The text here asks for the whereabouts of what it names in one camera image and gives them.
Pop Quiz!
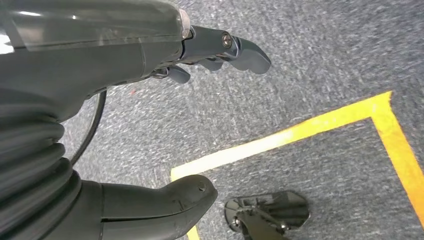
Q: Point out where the yellow floor tape square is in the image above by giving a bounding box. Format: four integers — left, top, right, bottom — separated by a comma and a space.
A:
170, 91, 424, 240

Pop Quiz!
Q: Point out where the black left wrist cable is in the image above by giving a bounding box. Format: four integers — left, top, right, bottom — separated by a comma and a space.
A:
68, 90, 108, 167

